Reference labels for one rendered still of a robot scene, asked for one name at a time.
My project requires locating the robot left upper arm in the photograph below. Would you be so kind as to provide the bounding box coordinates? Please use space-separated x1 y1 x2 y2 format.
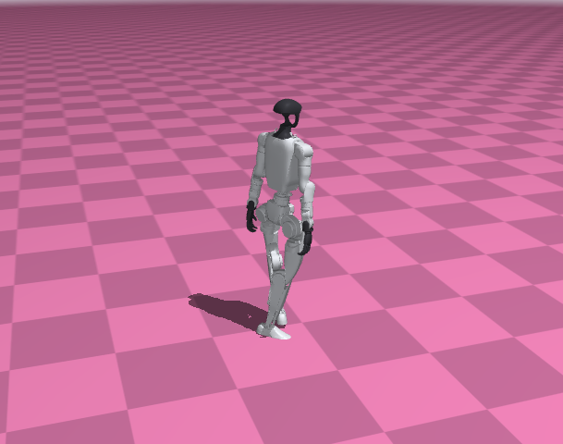
254 132 270 178

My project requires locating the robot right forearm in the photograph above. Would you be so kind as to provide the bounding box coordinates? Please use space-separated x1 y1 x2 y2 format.
300 182 315 228

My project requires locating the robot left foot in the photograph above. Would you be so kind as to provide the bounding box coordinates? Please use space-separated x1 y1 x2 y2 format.
276 310 288 326

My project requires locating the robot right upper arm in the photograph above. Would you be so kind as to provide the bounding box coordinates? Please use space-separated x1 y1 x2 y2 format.
294 142 315 193

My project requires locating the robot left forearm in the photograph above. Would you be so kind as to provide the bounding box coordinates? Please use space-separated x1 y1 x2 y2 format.
247 166 263 207

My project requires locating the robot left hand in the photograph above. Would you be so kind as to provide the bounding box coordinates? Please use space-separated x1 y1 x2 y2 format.
246 201 257 232

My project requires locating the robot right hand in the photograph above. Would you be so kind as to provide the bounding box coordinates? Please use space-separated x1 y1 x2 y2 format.
297 221 313 255

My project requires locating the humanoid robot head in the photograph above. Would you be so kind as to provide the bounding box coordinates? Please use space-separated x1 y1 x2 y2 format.
272 99 302 140

